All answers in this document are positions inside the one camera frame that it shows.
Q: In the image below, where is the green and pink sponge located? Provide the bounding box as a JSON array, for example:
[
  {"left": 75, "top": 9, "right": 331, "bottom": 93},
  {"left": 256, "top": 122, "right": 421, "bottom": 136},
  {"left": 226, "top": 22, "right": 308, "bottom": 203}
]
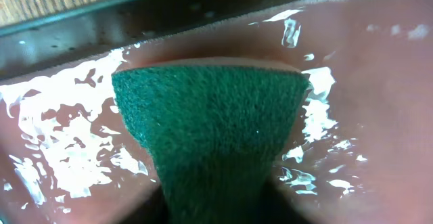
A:
[{"left": 112, "top": 58, "right": 309, "bottom": 224}]

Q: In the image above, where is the black tray with red liquid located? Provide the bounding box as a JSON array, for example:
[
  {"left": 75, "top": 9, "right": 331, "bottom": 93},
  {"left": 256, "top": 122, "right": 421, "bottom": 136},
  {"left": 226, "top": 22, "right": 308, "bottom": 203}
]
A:
[{"left": 1, "top": 0, "right": 432, "bottom": 224}]

